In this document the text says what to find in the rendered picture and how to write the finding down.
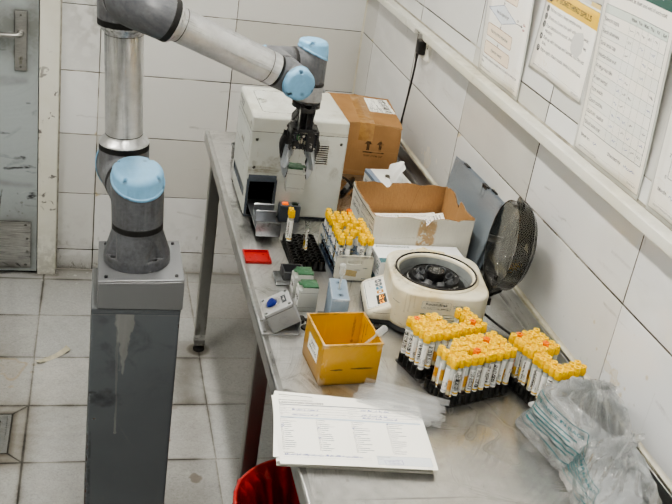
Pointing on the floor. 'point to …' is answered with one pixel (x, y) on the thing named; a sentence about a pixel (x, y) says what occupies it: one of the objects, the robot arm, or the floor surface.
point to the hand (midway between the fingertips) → (295, 172)
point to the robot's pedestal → (129, 403)
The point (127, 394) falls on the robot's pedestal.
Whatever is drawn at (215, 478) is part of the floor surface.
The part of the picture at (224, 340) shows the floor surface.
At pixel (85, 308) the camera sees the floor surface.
